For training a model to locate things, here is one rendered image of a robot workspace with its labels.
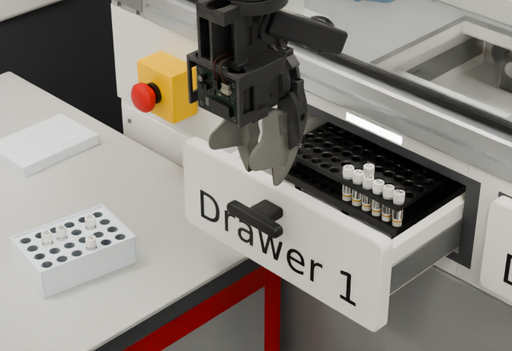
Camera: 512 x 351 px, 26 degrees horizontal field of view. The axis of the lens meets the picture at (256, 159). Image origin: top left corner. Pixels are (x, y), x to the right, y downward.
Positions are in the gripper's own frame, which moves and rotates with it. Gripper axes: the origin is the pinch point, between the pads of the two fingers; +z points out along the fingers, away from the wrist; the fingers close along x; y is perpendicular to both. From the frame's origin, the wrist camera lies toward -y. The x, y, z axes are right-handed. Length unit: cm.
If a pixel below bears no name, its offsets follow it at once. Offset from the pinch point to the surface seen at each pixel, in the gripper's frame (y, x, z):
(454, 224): -15.5, 12.8, 9.4
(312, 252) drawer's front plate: -0.9, 5.4, 9.0
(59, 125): -8, -50, 19
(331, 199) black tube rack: -10.7, -0.6, 9.9
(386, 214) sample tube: -11.1, 7.0, 8.6
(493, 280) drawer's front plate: -14.9, 18.7, 13.5
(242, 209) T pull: 2.4, -1.4, 5.2
